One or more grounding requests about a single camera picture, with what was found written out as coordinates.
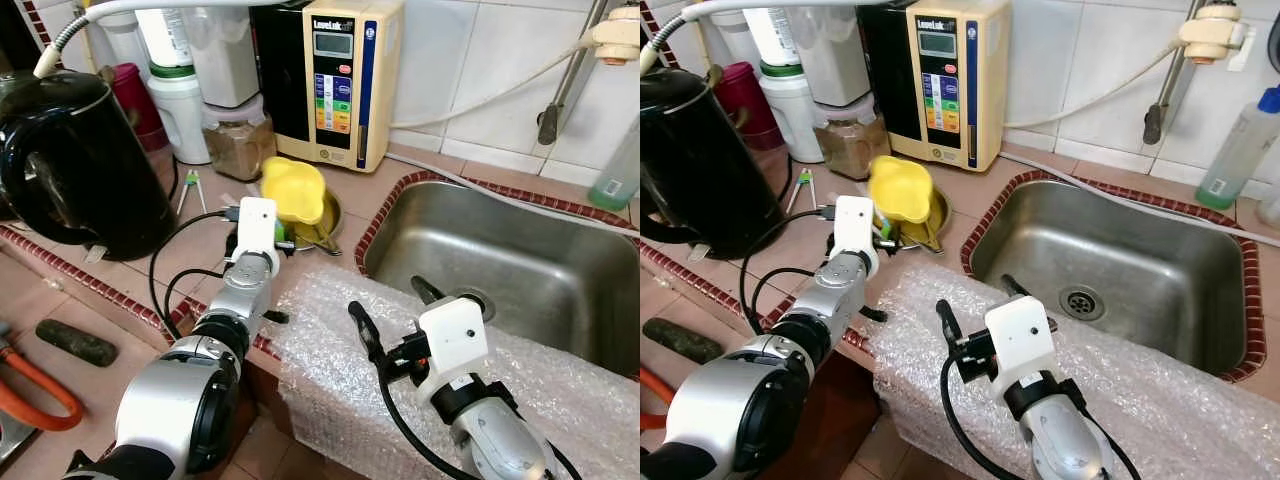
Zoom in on clear bubble wrap sheet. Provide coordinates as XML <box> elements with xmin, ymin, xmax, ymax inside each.
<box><xmin>870</xmin><ymin>262</ymin><xmax>1280</xmax><ymax>480</ymax></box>
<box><xmin>270</xmin><ymin>262</ymin><xmax>641</xmax><ymax>480</ymax></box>

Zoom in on maroon plastic cup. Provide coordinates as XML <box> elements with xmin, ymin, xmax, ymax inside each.
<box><xmin>108</xmin><ymin>63</ymin><xmax>169</xmax><ymax>153</ymax></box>
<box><xmin>718</xmin><ymin>62</ymin><xmax>779</xmax><ymax>151</ymax></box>

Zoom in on dark oblong block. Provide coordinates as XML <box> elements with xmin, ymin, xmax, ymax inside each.
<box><xmin>670</xmin><ymin>318</ymin><xmax>736</xmax><ymax>366</ymax></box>
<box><xmin>35</xmin><ymin>319</ymin><xmax>120</xmax><ymax>368</ymax></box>

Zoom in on steel red gas stove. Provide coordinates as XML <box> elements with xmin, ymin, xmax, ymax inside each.
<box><xmin>0</xmin><ymin>415</ymin><xmax>41</xmax><ymax>471</ymax></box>

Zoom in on grey drain hose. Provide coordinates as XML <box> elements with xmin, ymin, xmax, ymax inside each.
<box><xmin>385</xmin><ymin>150</ymin><xmax>641</xmax><ymax>233</ymax></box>
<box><xmin>1000</xmin><ymin>150</ymin><xmax>1280</xmax><ymax>246</ymax></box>

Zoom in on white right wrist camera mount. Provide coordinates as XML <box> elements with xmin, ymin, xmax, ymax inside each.
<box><xmin>413</xmin><ymin>296</ymin><xmax>491</xmax><ymax>393</ymax></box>
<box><xmin>983</xmin><ymin>295</ymin><xmax>1058</xmax><ymax>393</ymax></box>

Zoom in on black electric kettle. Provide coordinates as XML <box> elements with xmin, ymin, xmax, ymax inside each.
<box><xmin>640</xmin><ymin>65</ymin><xmax>786</xmax><ymax>261</ymax></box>
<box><xmin>0</xmin><ymin>70</ymin><xmax>181</xmax><ymax>263</ymax></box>

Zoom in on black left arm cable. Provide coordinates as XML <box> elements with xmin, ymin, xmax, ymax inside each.
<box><xmin>150</xmin><ymin>205</ymin><xmax>241</xmax><ymax>341</ymax></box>
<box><xmin>740</xmin><ymin>205</ymin><xmax>839</xmax><ymax>336</ymax></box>

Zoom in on white translucent filter canister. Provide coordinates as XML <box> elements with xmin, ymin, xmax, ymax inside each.
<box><xmin>185</xmin><ymin>5</ymin><xmax>263</xmax><ymax>109</ymax></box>
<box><xmin>795</xmin><ymin>5</ymin><xmax>871</xmax><ymax>109</ymax></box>

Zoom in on steel sink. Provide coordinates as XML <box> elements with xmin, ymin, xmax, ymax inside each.
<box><xmin>355</xmin><ymin>170</ymin><xmax>641</xmax><ymax>379</ymax></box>
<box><xmin>960</xmin><ymin>168</ymin><xmax>1269</xmax><ymax>383</ymax></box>

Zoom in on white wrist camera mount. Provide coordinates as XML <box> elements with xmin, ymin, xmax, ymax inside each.
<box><xmin>232</xmin><ymin>197</ymin><xmax>281</xmax><ymax>263</ymax></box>
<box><xmin>983</xmin><ymin>295</ymin><xmax>1058</xmax><ymax>393</ymax></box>
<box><xmin>413</xmin><ymin>296</ymin><xmax>491</xmax><ymax>393</ymax></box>
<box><xmin>832</xmin><ymin>195</ymin><xmax>881</xmax><ymax>263</ymax></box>

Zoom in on small steel bowl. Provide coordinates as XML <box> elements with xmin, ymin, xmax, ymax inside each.
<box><xmin>275</xmin><ymin>190</ymin><xmax>343</xmax><ymax>257</ymax></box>
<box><xmin>880</xmin><ymin>190</ymin><xmax>951</xmax><ymax>256</ymax></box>

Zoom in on clear soap bottle blue cap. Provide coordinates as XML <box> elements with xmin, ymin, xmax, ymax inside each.
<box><xmin>588</xmin><ymin>115</ymin><xmax>641</xmax><ymax>213</ymax></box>
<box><xmin>1195</xmin><ymin>85</ymin><xmax>1280</xmax><ymax>211</ymax></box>

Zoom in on white bottle green band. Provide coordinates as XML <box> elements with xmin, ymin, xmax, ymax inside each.
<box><xmin>745</xmin><ymin>5</ymin><xmax>826</xmax><ymax>164</ymax></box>
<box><xmin>135</xmin><ymin>5</ymin><xmax>213</xmax><ymax>166</ymax></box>

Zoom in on yellow plastic cup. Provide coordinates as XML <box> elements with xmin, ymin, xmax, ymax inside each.
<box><xmin>867</xmin><ymin>155</ymin><xmax>936</xmax><ymax>226</ymax></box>
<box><xmin>260</xmin><ymin>156</ymin><xmax>328</xmax><ymax>227</ymax></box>

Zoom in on orange gas hose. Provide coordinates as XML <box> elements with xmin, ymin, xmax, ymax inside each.
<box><xmin>640</xmin><ymin>365</ymin><xmax>671</xmax><ymax>433</ymax></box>
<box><xmin>0</xmin><ymin>335</ymin><xmax>86</xmax><ymax>433</ymax></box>

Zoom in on white flexible spout hose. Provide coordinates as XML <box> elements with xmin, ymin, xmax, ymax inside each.
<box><xmin>33</xmin><ymin>0</ymin><xmax>311</xmax><ymax>79</ymax></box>
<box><xmin>640</xmin><ymin>0</ymin><xmax>921</xmax><ymax>76</ymax></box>

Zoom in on steel tap cream head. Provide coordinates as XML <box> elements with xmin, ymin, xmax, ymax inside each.
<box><xmin>537</xmin><ymin>0</ymin><xmax>641</xmax><ymax>147</ymax></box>
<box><xmin>1143</xmin><ymin>0</ymin><xmax>1251</xmax><ymax>146</ymax></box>

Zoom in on cream water ionizer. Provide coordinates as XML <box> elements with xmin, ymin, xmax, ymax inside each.
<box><xmin>250</xmin><ymin>0</ymin><xmax>406</xmax><ymax>174</ymax></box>
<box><xmin>858</xmin><ymin>0</ymin><xmax>1013</xmax><ymax>173</ymax></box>

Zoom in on thin white water hose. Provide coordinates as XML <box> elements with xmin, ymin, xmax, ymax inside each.
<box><xmin>388</xmin><ymin>40</ymin><xmax>601</xmax><ymax>131</ymax></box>
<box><xmin>1003</xmin><ymin>45</ymin><xmax>1186</xmax><ymax>129</ymax></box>

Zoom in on small white green tongs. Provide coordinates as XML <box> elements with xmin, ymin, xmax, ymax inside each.
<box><xmin>787</xmin><ymin>168</ymin><xmax>821</xmax><ymax>216</ymax></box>
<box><xmin>177</xmin><ymin>170</ymin><xmax>211</xmax><ymax>218</ymax></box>

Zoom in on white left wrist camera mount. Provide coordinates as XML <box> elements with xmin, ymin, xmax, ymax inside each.
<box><xmin>832</xmin><ymin>195</ymin><xmax>881</xmax><ymax>263</ymax></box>
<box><xmin>232</xmin><ymin>197</ymin><xmax>281</xmax><ymax>263</ymax></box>

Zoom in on clear jar brown powder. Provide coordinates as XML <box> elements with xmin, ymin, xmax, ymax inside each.
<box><xmin>812</xmin><ymin>95</ymin><xmax>889</xmax><ymax>181</ymax></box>
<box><xmin>203</xmin><ymin>95</ymin><xmax>278</xmax><ymax>182</ymax></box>

